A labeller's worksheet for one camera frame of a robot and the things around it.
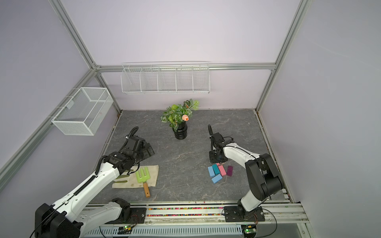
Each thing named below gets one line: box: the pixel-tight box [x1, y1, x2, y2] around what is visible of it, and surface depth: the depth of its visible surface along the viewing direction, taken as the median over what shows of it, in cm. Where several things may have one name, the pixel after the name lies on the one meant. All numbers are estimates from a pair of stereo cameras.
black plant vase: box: [174, 120, 188, 140], surface depth 104 cm
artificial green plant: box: [160, 98, 200, 132], surface depth 86 cm
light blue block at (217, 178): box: [211, 173, 223, 184], surface depth 86 cm
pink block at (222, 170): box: [217, 164, 227, 177], surface depth 90 cm
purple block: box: [226, 165, 234, 177], surface depth 90 cm
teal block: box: [211, 163, 221, 176], surface depth 90 cm
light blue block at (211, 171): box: [207, 165, 216, 178], surface depth 89 cm
